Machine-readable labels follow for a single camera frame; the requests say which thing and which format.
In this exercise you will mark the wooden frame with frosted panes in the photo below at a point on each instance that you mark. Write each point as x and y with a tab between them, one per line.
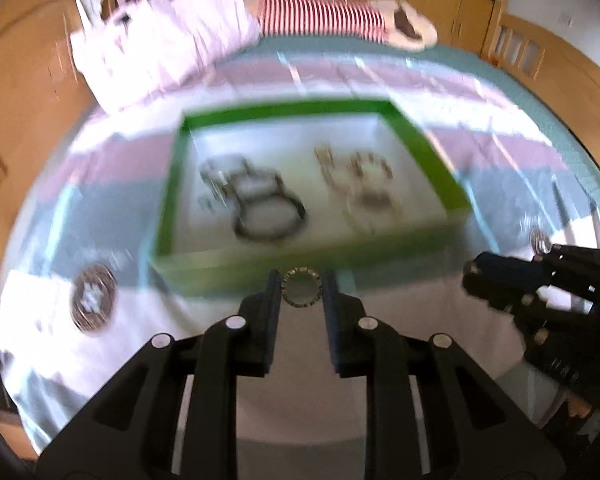
540	55

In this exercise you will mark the printed patchwork bed sheet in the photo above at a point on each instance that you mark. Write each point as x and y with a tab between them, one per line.
105	185

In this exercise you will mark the wooden wardrobe panel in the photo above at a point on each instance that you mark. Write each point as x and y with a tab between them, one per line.
20	85

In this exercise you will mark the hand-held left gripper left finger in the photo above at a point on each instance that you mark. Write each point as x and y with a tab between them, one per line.
269	305

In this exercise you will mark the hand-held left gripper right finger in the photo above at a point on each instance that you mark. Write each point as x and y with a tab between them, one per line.
331	310

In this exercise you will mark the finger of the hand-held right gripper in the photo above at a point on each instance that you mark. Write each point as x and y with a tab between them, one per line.
510	266
495	292

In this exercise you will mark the red striped plush toy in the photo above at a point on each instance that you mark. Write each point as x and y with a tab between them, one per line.
320	15

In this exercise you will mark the pink quilt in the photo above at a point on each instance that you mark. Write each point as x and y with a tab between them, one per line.
165	35

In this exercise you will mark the green cardboard box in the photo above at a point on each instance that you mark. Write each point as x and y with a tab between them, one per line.
305	265

